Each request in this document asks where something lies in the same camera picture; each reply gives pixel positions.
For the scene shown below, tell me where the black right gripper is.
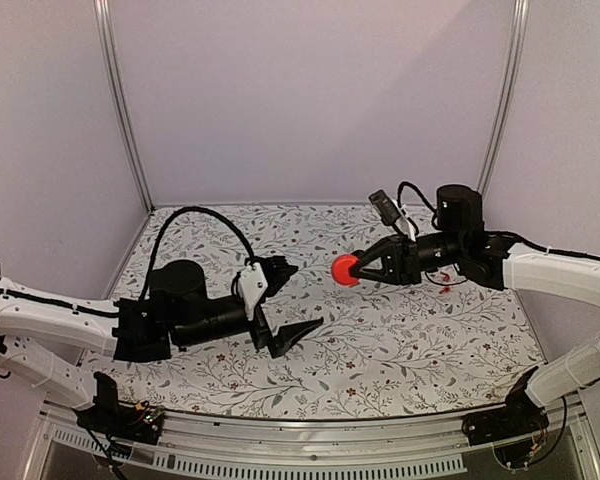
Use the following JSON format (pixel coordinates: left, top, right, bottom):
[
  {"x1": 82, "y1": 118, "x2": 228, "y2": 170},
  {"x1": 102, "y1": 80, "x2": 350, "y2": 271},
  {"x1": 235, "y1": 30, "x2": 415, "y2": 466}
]
[{"x1": 347, "y1": 232, "x2": 465, "y2": 287}]

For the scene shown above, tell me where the red round bottle cap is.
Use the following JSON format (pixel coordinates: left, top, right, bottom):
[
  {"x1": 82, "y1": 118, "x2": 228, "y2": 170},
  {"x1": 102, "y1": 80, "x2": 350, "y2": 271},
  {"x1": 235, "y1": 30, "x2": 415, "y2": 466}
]
[{"x1": 331, "y1": 254, "x2": 359, "y2": 287}]

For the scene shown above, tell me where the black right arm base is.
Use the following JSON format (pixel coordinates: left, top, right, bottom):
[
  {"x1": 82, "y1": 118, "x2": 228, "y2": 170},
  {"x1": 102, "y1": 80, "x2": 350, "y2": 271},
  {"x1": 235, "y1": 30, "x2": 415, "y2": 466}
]
[{"x1": 461, "y1": 367, "x2": 549, "y2": 446}]

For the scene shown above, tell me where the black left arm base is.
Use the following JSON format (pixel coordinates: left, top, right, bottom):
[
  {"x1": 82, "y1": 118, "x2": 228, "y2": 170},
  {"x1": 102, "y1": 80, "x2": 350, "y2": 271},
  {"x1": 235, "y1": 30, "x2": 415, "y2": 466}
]
[{"x1": 74, "y1": 372, "x2": 164, "y2": 445}]

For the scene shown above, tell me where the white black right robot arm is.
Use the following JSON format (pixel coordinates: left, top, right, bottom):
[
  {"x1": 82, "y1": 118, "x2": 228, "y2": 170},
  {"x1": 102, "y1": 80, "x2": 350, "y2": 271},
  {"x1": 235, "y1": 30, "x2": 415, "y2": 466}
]
[{"x1": 332, "y1": 184, "x2": 600, "y2": 436}]

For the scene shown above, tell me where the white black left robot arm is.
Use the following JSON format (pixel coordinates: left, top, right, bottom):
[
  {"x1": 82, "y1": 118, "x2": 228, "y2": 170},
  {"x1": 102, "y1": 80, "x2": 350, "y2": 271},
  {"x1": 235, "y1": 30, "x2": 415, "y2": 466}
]
[{"x1": 0, "y1": 257, "x2": 323, "y2": 434}]

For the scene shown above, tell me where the floral patterned table mat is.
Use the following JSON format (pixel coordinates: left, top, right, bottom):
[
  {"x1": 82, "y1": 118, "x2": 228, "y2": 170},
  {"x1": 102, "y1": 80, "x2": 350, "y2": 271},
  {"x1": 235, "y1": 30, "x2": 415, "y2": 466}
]
[{"x1": 82, "y1": 205, "x2": 544, "y2": 420}]

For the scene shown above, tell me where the white left camera bracket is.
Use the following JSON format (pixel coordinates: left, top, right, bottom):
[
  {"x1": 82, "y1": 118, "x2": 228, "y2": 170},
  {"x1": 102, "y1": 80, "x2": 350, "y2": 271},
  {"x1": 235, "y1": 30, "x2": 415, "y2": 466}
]
[{"x1": 238, "y1": 262, "x2": 268, "y2": 321}]

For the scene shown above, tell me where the white camera bracket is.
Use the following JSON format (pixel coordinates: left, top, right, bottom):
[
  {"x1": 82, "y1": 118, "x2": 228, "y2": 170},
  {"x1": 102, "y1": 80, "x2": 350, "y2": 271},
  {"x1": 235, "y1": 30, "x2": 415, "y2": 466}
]
[
  {"x1": 393, "y1": 200, "x2": 419, "y2": 241},
  {"x1": 238, "y1": 262, "x2": 268, "y2": 321}
]

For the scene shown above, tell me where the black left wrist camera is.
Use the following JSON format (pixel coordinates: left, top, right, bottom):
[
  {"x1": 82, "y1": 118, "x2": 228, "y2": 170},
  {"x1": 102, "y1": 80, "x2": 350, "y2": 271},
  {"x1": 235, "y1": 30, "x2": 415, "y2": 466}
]
[{"x1": 261, "y1": 255, "x2": 296, "y2": 287}]

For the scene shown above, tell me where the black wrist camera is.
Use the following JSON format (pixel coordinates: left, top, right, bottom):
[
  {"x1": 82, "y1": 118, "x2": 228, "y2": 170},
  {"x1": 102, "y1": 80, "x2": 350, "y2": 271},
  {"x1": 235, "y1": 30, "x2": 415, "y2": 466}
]
[
  {"x1": 261, "y1": 255, "x2": 296, "y2": 287},
  {"x1": 368, "y1": 189, "x2": 401, "y2": 227}
]

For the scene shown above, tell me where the white right camera bracket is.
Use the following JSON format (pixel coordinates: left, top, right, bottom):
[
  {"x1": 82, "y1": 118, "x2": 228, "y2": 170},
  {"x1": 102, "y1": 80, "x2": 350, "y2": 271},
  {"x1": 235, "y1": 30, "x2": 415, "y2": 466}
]
[{"x1": 393, "y1": 200, "x2": 419, "y2": 241}]

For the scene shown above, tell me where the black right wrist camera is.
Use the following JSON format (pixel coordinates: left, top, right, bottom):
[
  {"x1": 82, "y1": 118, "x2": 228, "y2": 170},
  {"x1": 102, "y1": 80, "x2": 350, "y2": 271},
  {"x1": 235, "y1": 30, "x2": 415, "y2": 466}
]
[{"x1": 368, "y1": 189, "x2": 401, "y2": 227}]

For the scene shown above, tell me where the black braided right cable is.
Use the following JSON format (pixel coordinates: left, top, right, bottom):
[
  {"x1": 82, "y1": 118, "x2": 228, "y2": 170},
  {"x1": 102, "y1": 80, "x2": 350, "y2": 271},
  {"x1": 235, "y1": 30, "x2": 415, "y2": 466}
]
[{"x1": 396, "y1": 180, "x2": 441, "y2": 226}]

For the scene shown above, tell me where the black braided cable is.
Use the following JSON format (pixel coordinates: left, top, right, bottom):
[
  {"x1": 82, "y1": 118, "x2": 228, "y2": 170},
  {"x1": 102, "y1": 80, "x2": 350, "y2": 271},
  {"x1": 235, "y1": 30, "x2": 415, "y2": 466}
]
[
  {"x1": 137, "y1": 205, "x2": 255, "y2": 301},
  {"x1": 396, "y1": 180, "x2": 441, "y2": 226}
]

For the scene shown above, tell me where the black braided left cable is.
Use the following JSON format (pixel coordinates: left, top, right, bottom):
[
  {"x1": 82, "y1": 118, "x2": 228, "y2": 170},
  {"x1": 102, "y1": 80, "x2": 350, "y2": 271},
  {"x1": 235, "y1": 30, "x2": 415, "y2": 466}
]
[{"x1": 137, "y1": 205, "x2": 255, "y2": 301}]

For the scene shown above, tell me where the aluminium front rail frame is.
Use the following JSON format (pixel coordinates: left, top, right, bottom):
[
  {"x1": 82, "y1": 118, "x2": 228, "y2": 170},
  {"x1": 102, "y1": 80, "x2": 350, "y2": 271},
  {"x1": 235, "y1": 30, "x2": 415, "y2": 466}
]
[{"x1": 24, "y1": 396, "x2": 600, "y2": 479}]

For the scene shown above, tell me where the aluminium back right post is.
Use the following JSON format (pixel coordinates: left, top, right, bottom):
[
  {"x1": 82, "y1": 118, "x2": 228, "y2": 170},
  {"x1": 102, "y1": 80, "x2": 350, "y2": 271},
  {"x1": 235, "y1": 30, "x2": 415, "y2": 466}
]
[{"x1": 477, "y1": 0, "x2": 529, "y2": 197}]

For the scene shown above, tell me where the aluminium post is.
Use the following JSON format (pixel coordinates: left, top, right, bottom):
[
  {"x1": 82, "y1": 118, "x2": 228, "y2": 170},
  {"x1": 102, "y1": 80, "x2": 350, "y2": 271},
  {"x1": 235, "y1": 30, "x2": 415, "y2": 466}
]
[
  {"x1": 477, "y1": 0, "x2": 529, "y2": 197},
  {"x1": 93, "y1": 0, "x2": 155, "y2": 213}
]

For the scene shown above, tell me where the aluminium back left post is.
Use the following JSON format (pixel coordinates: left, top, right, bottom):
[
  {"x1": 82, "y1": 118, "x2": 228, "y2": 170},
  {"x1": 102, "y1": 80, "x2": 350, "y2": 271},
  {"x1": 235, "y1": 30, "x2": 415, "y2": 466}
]
[{"x1": 93, "y1": 0, "x2": 155, "y2": 213}]

